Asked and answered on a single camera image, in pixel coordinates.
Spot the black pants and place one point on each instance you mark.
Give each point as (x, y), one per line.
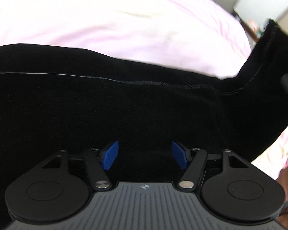
(55, 98)

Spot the wooden bedside table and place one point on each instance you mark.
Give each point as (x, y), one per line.
(253, 29)

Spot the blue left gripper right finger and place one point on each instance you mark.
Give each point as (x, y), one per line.
(181, 154)

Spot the pink floral bed quilt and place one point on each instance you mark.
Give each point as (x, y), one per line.
(188, 35)

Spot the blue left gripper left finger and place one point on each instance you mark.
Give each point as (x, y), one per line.
(108, 155)

